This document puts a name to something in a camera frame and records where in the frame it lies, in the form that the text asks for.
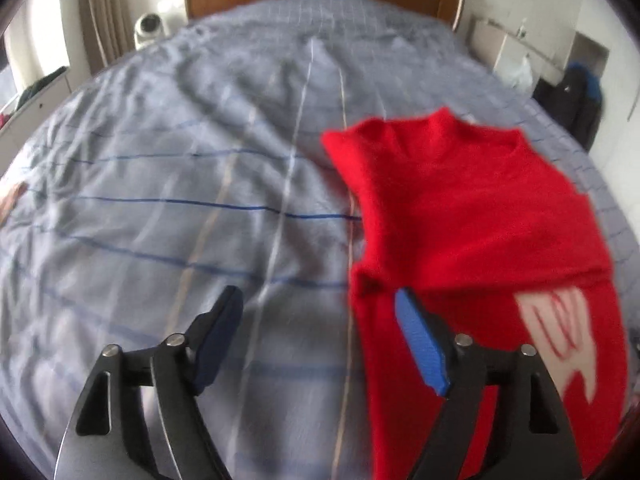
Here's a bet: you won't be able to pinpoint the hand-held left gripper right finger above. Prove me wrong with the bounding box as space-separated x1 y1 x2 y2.
394 287 584 480

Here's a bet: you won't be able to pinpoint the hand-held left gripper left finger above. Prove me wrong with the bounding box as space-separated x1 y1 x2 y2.
54 285 245 480

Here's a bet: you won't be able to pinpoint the red knit sweater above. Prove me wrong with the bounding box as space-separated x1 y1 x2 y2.
320 106 632 480

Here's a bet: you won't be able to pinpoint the dark clothes on ledge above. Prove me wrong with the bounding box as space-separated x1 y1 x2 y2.
14 65 69 112

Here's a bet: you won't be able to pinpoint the grey-blue checked bed sheet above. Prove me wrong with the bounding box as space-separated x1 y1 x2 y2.
0 0 640 480

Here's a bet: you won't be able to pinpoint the white plastic bag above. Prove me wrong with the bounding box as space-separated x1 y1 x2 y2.
504 54 534 90

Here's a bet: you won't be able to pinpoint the white window ledge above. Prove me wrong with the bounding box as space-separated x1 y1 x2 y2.
0 66 71 133

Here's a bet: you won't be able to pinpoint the white cabinet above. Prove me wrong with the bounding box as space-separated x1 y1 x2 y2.
469 16 563 87

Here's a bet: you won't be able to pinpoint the white round appliance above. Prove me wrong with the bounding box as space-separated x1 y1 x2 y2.
133 12 166 51

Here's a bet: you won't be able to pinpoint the beige curtain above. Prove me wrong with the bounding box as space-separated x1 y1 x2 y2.
59 0 190 77

